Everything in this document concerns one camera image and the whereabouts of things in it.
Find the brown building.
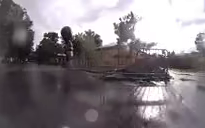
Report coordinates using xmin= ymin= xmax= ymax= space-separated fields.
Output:
xmin=89 ymin=43 xmax=138 ymax=70

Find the wet grey paved ground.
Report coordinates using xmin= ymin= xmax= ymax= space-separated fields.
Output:
xmin=0 ymin=62 xmax=205 ymax=128

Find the group of dark trees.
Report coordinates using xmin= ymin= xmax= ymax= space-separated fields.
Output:
xmin=0 ymin=0 xmax=36 ymax=64

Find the low brown wall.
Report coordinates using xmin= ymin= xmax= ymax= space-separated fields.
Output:
xmin=136 ymin=53 xmax=205 ymax=72

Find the low dark platform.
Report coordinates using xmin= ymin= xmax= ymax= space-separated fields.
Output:
xmin=101 ymin=65 xmax=174 ymax=84

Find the tall thin-crowned tree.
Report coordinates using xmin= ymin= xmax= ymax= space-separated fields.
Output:
xmin=113 ymin=11 xmax=158 ymax=52

